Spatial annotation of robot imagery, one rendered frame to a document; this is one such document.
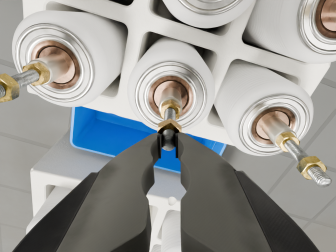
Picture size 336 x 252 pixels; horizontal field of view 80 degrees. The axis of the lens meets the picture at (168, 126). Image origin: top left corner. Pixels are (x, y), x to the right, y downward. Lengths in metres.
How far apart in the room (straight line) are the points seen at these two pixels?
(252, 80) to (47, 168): 0.37
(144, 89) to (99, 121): 0.33
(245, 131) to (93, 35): 0.19
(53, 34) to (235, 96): 0.19
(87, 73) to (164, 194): 0.28
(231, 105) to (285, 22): 0.09
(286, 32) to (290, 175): 0.52
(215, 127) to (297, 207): 0.54
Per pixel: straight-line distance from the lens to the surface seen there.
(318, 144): 0.66
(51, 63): 0.21
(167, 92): 0.20
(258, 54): 0.30
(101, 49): 0.22
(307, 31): 0.23
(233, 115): 0.24
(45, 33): 0.23
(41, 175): 0.44
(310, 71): 0.33
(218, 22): 0.21
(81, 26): 0.22
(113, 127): 0.51
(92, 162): 0.45
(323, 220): 0.90
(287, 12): 0.23
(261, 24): 0.27
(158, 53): 0.21
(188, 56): 0.21
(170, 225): 0.44
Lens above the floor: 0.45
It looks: 62 degrees down
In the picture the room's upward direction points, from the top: 177 degrees counter-clockwise
